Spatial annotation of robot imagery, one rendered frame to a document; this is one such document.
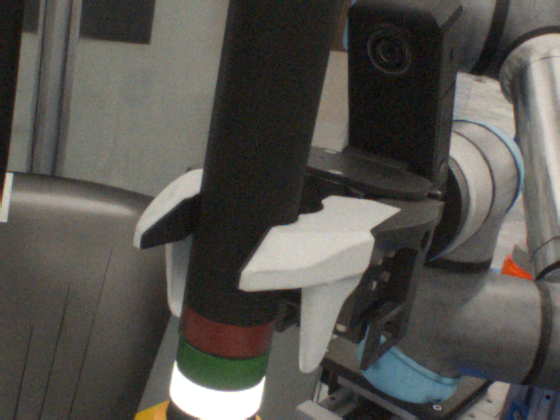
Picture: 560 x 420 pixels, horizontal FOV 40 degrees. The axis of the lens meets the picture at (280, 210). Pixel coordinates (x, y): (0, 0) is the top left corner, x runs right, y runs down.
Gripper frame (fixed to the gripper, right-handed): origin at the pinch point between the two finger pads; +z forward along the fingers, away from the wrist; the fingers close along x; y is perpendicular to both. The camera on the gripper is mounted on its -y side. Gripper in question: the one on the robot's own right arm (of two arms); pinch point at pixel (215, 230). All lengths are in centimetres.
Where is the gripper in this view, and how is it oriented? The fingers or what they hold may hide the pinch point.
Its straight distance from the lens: 25.3
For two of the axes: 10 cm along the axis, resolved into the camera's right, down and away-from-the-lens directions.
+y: -1.8, 9.4, 2.8
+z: -4.8, 1.6, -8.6
